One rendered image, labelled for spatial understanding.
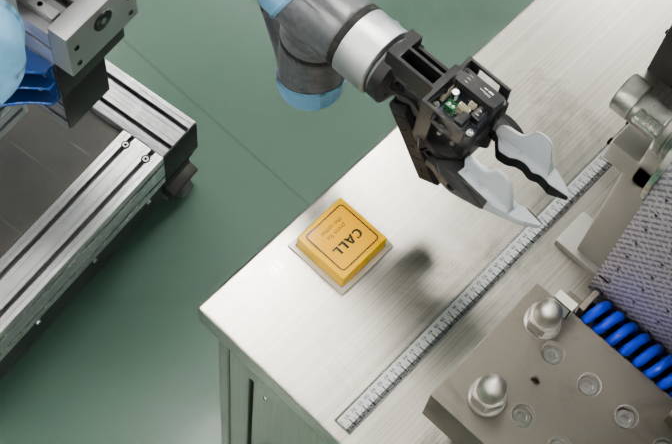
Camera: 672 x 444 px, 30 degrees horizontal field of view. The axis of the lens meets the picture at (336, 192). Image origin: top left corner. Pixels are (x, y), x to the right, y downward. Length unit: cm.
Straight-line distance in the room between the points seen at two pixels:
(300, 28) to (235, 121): 124
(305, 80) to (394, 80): 13
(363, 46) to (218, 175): 124
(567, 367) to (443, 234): 25
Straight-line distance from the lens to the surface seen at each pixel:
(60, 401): 227
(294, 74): 132
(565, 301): 122
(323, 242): 135
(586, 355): 123
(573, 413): 121
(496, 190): 118
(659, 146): 108
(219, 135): 246
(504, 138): 122
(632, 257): 118
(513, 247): 140
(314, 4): 123
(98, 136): 223
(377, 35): 121
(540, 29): 155
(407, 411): 131
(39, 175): 221
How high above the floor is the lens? 215
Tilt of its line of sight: 63 degrees down
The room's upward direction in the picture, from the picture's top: 9 degrees clockwise
